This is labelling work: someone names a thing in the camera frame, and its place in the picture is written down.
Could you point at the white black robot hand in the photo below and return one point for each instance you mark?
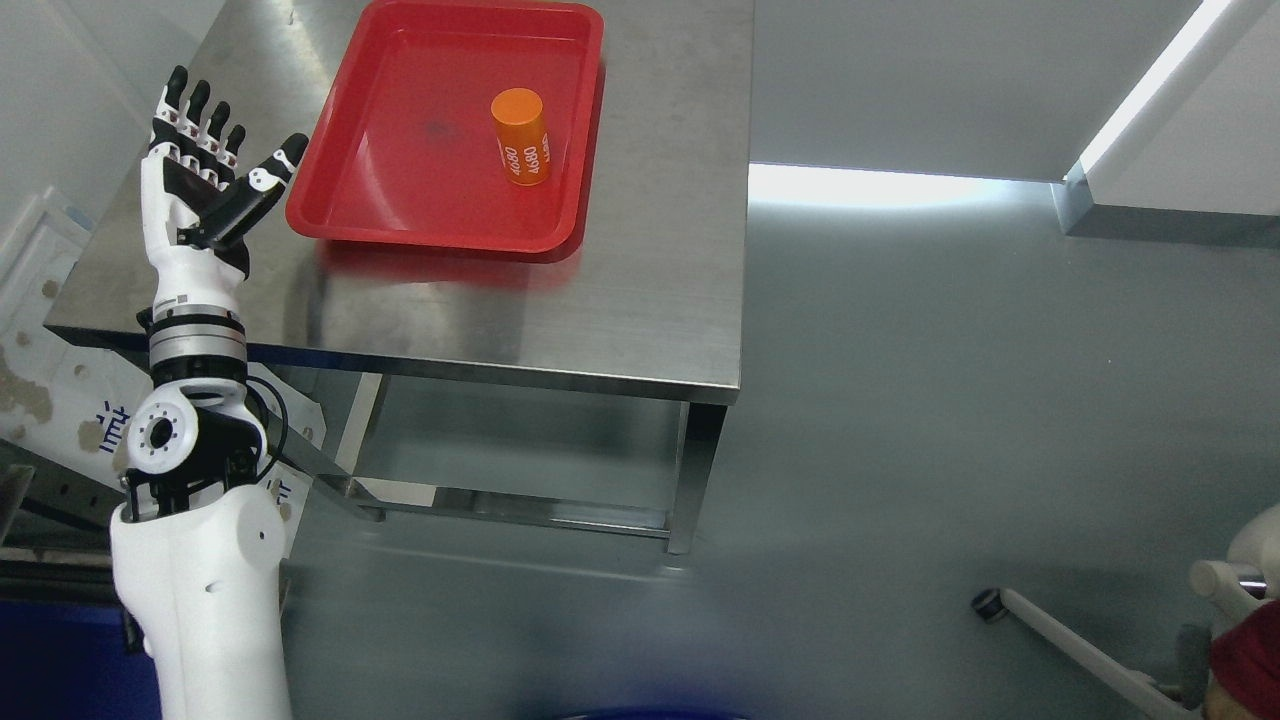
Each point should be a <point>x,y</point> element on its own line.
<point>197,203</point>

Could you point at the orange cylindrical capacitor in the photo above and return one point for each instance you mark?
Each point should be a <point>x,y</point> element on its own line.
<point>518,116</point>

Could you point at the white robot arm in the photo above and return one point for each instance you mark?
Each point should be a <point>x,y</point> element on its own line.
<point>197,545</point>

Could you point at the red plastic tray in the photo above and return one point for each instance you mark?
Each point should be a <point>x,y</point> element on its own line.
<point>406,148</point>

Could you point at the blue lower bin left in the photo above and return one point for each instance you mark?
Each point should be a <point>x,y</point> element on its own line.
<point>67,661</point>

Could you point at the grey office chair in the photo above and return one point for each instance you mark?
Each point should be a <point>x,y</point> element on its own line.
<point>1222,662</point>

